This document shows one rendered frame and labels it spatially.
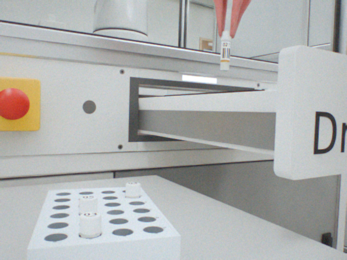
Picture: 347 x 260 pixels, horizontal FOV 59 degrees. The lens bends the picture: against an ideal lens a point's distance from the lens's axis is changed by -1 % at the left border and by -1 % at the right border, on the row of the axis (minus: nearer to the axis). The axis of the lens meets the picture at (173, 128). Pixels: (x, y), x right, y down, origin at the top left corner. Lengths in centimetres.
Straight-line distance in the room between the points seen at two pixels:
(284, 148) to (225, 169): 43
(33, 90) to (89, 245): 31
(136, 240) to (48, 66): 37
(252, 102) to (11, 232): 25
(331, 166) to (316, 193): 63
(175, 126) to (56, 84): 20
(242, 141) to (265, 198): 47
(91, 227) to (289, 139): 17
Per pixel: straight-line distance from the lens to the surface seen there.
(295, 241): 31
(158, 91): 92
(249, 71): 70
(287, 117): 27
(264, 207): 79
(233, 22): 38
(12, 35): 51
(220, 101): 36
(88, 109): 52
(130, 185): 27
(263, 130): 31
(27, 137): 51
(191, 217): 34
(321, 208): 98
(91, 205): 23
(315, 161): 29
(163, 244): 19
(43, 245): 19
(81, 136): 52
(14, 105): 43
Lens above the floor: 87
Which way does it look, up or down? 3 degrees down
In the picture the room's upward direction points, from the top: 2 degrees clockwise
